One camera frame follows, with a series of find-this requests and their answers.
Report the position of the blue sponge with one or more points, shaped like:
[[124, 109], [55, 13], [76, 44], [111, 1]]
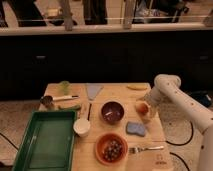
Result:
[[134, 128]]

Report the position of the grey triangular cloth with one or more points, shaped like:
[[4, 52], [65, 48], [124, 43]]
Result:
[[93, 90]]

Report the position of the metal can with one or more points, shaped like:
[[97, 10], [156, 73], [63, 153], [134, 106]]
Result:
[[47, 101]]

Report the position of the orange bowl with grapes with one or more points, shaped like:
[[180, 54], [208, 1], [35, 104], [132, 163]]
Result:
[[110, 149]]

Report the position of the orange-red apple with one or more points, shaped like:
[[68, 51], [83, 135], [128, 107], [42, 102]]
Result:
[[142, 108]]

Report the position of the silver fork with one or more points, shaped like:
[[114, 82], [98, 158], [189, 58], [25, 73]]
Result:
[[134, 150]]

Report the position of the wooden handled knife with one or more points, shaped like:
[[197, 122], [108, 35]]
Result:
[[85, 111]]

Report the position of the green plastic tray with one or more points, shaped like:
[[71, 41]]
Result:
[[48, 142]]

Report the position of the green translucent cup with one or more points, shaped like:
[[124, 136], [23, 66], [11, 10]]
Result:
[[64, 87]]

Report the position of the yellow banana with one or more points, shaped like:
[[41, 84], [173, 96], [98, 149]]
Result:
[[135, 87]]

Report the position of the purple bowl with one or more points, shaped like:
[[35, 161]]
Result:
[[112, 112]]

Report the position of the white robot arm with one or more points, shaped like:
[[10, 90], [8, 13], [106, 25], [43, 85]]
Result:
[[169, 86]]

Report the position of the white paper cup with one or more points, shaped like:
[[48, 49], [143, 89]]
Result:
[[82, 127]]

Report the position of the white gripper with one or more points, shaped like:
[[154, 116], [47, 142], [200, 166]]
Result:
[[154, 98]]

